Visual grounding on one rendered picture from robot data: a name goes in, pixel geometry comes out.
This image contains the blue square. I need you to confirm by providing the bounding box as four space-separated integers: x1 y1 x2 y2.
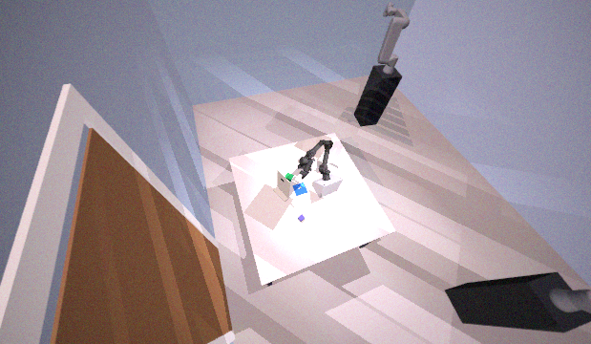
292 183 307 196

